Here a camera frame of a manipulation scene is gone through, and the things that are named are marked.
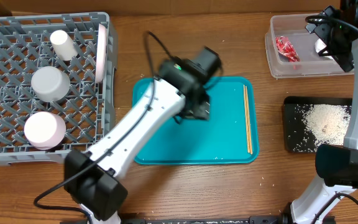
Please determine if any teal serving tray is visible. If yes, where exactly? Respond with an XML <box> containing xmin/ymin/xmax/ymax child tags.
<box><xmin>134</xmin><ymin>77</ymin><xmax>259</xmax><ymax>165</ymax></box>

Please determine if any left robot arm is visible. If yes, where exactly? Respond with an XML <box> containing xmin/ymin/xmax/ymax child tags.
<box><xmin>64</xmin><ymin>47</ymin><xmax>222</xmax><ymax>223</ymax></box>

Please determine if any grey dishwasher rack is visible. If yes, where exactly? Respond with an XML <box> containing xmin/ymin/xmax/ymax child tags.
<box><xmin>0</xmin><ymin>12</ymin><xmax>117</xmax><ymax>166</ymax></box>

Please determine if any grey bowl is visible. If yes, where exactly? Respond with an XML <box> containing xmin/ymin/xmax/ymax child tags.
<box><xmin>31</xmin><ymin>66</ymin><xmax>70</xmax><ymax>102</ymax></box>

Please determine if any large white plate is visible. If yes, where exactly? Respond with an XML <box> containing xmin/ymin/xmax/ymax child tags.
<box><xmin>95</xmin><ymin>24</ymin><xmax>107</xmax><ymax>83</ymax></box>

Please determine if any pile of rice grains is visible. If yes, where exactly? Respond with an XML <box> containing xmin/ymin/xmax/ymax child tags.
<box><xmin>288</xmin><ymin>104</ymin><xmax>351</xmax><ymax>153</ymax></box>

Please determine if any pink bowl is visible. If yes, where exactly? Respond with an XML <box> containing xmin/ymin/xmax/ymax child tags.
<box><xmin>24</xmin><ymin>111</ymin><xmax>66</xmax><ymax>150</ymax></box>

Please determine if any wooden chopstick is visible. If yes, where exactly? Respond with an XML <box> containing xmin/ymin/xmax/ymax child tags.
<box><xmin>247</xmin><ymin>93</ymin><xmax>253</xmax><ymax>155</ymax></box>
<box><xmin>243</xmin><ymin>85</ymin><xmax>252</xmax><ymax>154</ymax></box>

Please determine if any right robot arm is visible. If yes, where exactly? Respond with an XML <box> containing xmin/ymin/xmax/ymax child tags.
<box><xmin>277</xmin><ymin>0</ymin><xmax>358</xmax><ymax>223</ymax></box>

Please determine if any clear plastic bin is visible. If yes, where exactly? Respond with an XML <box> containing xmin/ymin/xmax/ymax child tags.
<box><xmin>265</xmin><ymin>14</ymin><xmax>345</xmax><ymax>78</ymax></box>

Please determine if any black tray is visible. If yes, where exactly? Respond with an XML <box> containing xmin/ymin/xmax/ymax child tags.
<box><xmin>283</xmin><ymin>96</ymin><xmax>352</xmax><ymax>153</ymax></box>

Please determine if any red snack wrapper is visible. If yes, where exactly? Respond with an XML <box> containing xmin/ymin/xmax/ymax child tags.
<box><xmin>275</xmin><ymin>36</ymin><xmax>300</xmax><ymax>62</ymax></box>

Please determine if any white tissue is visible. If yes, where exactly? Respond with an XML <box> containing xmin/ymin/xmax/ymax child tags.
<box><xmin>314</xmin><ymin>39</ymin><xmax>333</xmax><ymax>60</ymax></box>

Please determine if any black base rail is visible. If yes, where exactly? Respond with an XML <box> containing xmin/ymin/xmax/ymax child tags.
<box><xmin>122</xmin><ymin>216</ymin><xmax>335</xmax><ymax>224</ymax></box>

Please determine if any white cup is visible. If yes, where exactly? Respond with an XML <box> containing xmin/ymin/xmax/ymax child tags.
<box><xmin>50</xmin><ymin>30</ymin><xmax>78</xmax><ymax>61</ymax></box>

